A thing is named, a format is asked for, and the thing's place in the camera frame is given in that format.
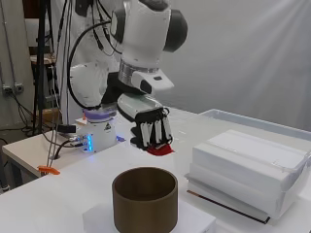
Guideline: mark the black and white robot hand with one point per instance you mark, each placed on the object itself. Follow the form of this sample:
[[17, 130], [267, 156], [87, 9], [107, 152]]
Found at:
[[152, 129]]

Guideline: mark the orange cube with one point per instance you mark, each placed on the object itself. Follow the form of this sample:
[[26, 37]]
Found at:
[[161, 150]]

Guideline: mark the white seven-joint robot arm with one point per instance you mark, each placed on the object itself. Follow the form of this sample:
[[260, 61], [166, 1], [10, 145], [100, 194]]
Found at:
[[145, 32]]

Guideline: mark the black power adapter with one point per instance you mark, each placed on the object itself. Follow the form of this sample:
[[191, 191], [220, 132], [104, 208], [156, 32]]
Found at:
[[67, 128]]

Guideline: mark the white flat box stand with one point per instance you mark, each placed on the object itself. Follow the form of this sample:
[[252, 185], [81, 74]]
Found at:
[[194, 220]]

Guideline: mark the stack of white books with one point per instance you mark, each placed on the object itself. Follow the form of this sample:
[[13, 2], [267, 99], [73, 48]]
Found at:
[[243, 171]]

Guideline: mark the orange clamp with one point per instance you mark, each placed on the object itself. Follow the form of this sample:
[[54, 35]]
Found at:
[[48, 170]]

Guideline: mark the small white side table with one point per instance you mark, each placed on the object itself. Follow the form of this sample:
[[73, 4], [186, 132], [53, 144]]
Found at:
[[29, 152]]

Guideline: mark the white hanging sheet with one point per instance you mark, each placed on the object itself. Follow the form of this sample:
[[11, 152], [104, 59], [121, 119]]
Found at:
[[252, 55]]

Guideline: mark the black stand pole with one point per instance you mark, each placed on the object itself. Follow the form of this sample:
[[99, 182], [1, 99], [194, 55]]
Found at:
[[41, 64]]

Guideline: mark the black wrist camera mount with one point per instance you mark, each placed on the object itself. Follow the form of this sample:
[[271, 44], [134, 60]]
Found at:
[[113, 89]]

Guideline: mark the wall socket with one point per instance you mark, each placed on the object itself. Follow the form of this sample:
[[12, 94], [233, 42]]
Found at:
[[18, 88]]

